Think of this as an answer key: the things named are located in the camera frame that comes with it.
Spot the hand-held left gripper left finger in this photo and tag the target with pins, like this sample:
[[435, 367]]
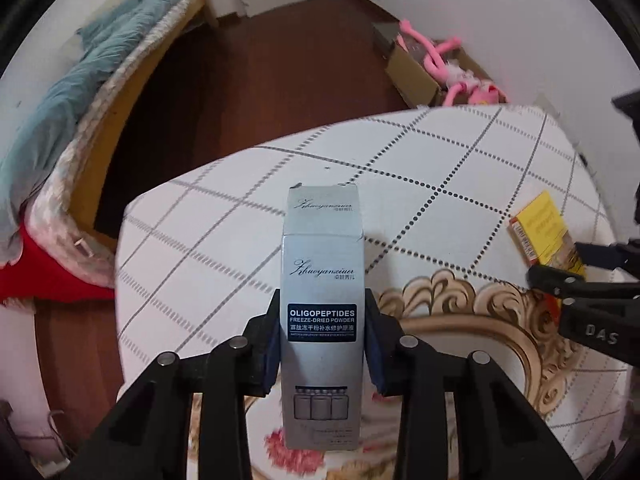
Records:
[[267, 345]]

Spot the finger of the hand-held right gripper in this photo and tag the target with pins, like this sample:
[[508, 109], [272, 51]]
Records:
[[595, 320], [610, 256]]

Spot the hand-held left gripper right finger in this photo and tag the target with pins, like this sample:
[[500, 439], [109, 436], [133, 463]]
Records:
[[375, 350]]

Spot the yellow box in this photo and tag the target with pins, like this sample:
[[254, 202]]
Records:
[[542, 220]]

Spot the silver cosmetics box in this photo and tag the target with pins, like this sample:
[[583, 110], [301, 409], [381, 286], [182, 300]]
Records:
[[320, 270]]

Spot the white checkered floral tablecloth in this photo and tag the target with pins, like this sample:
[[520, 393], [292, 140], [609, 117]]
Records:
[[225, 240]]

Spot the pink plush toy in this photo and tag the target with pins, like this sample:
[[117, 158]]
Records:
[[460, 80]]

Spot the cardboard box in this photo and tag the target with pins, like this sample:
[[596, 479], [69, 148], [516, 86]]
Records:
[[410, 77]]

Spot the red blanket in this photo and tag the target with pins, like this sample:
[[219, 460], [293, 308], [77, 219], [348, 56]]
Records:
[[30, 275]]

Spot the bed with blue duvet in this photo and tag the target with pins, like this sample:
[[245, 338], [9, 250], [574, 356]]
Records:
[[125, 110]]

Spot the light blue duvet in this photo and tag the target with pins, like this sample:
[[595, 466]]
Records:
[[50, 110]]

